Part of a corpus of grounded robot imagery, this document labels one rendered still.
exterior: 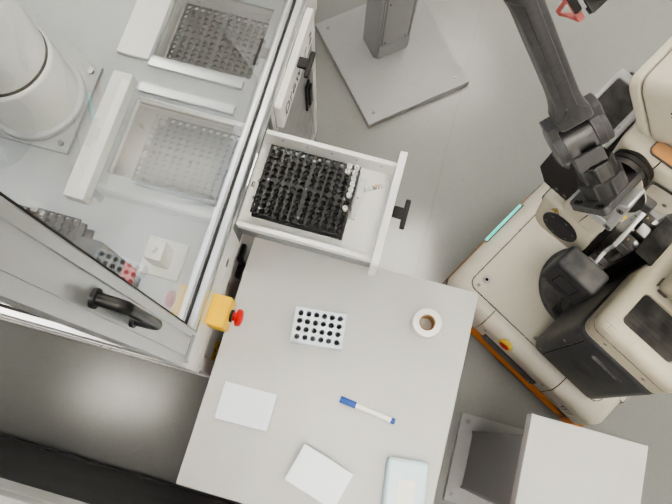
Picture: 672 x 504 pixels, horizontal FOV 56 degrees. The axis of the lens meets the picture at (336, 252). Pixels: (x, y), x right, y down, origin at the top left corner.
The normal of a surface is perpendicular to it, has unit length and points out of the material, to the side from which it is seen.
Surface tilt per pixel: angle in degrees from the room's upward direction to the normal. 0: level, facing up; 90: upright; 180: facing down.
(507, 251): 0
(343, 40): 5
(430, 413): 0
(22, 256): 90
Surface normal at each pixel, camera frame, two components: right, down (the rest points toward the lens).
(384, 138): 0.02, -0.25
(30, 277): 0.96, 0.26
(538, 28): 0.18, 0.69
